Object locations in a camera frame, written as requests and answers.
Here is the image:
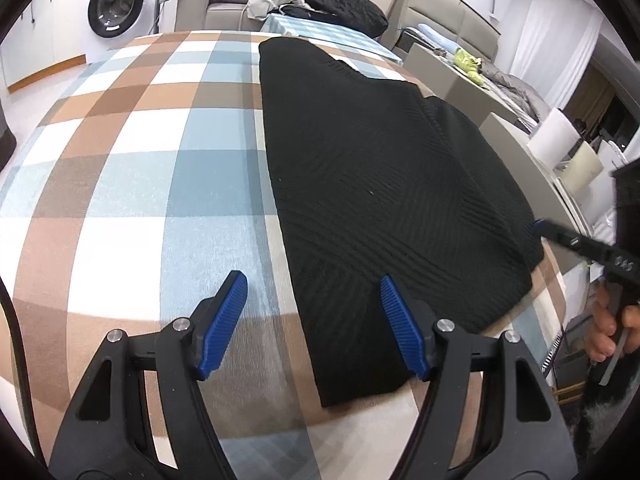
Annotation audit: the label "grey sofa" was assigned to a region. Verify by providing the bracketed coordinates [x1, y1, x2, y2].
[172, 0, 502, 61]

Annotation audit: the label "black padded jacket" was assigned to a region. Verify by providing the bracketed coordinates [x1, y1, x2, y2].
[280, 0, 390, 39]

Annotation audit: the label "teal checked cloth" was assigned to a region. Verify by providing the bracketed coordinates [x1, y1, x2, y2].
[260, 14, 404, 66]

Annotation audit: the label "black knit sweater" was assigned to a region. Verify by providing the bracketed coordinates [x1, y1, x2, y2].
[258, 36, 546, 409]

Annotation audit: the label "light blue cushion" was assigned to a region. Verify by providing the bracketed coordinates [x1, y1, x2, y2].
[416, 24, 459, 52]

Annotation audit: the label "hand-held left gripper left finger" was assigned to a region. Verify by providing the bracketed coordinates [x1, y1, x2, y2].
[47, 270, 249, 480]

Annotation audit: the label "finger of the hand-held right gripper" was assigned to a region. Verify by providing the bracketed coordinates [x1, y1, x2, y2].
[531, 218, 615, 262]

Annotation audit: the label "grey crumpled clothes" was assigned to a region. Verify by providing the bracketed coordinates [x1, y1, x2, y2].
[479, 59, 552, 127]

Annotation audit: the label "grey table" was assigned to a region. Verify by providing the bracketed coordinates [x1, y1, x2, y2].
[400, 42, 597, 241]

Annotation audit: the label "black fluffy cloth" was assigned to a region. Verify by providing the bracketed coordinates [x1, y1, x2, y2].
[582, 380, 640, 461]

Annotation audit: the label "white washing machine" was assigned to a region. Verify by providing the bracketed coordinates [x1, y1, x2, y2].
[82, 0, 169, 54]

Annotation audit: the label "yellow-green toy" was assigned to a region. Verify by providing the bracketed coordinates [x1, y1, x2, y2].
[452, 47, 484, 86]

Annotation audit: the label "brown blue checked blanket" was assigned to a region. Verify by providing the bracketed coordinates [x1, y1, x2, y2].
[0, 30, 569, 480]

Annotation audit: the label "person's right hand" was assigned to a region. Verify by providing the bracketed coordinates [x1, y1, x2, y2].
[584, 284, 640, 367]

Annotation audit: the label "white base cabinet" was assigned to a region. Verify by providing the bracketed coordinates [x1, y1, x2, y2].
[0, 0, 94, 94]

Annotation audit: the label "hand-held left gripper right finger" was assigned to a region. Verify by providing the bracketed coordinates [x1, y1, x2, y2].
[379, 275, 577, 480]

